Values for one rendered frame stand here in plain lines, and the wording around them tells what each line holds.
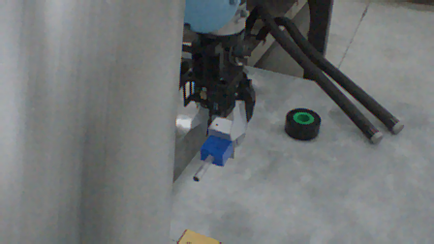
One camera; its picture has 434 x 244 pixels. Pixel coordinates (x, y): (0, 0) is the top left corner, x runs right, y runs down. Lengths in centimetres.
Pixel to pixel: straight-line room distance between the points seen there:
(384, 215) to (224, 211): 30
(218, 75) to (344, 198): 39
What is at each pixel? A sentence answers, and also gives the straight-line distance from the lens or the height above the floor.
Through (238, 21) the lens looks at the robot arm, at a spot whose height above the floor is 117.
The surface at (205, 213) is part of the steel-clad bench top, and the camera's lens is 80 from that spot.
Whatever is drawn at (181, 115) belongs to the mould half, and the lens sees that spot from 88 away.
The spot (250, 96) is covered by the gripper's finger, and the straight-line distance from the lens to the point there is 66.
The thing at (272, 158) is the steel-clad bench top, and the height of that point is 80.
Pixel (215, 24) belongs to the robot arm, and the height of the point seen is 122.
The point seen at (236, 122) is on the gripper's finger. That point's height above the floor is 100.
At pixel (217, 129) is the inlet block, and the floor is 96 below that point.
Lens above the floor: 140
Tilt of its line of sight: 37 degrees down
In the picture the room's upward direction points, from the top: straight up
